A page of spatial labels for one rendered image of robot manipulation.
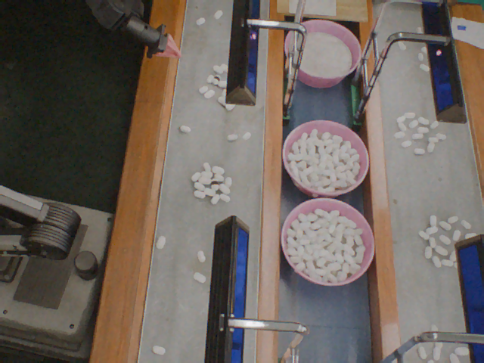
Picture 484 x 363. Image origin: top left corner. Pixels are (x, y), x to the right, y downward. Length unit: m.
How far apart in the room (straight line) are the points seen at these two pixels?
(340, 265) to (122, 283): 0.61
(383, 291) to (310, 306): 0.21
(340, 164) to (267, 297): 0.51
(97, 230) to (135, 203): 0.33
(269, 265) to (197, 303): 0.22
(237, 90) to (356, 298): 0.69
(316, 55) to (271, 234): 0.73
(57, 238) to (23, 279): 0.35
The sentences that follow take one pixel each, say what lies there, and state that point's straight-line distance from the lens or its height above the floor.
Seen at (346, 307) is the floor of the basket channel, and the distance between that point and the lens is 1.69.
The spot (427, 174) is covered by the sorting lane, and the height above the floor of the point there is 0.74.
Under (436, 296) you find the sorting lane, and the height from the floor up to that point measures 0.74.
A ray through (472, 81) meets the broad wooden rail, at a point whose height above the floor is 0.77.
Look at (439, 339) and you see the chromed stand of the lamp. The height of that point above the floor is 1.12.
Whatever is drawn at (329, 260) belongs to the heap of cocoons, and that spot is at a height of 0.74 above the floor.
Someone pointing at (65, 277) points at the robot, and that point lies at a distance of 1.93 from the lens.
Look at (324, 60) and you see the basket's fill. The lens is 2.06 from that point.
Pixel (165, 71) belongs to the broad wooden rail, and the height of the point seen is 0.76.
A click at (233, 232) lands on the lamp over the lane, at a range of 1.24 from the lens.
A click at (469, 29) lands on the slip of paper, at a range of 2.30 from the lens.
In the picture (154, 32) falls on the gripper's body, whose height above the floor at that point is 0.96.
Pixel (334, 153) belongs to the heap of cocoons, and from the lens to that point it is 1.82.
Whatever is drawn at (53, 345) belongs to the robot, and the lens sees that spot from 2.00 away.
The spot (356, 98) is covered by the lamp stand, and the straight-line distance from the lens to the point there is 2.00.
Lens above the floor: 2.25
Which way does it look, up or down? 61 degrees down
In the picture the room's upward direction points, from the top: 8 degrees clockwise
